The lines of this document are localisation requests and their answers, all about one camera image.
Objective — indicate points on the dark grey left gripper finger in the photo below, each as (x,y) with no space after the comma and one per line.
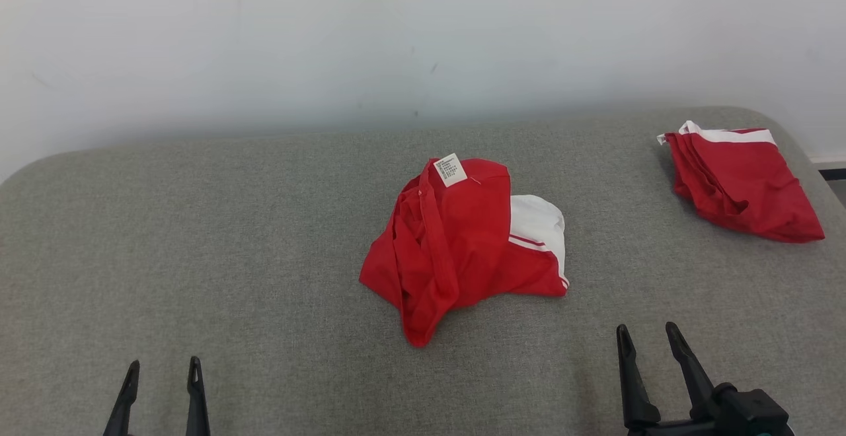
(197,403)
(122,403)

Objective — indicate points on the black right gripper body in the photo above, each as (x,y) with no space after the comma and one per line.
(674,428)

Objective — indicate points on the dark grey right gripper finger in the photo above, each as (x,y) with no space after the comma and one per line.
(636,383)
(691,373)

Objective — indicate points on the red Bulls 23 shorts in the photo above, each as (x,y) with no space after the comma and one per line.
(747,185)

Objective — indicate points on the red shirt with white sleeves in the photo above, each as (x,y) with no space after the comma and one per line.
(456,244)

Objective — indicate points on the white baseboard strip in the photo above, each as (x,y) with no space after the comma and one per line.
(829,160)

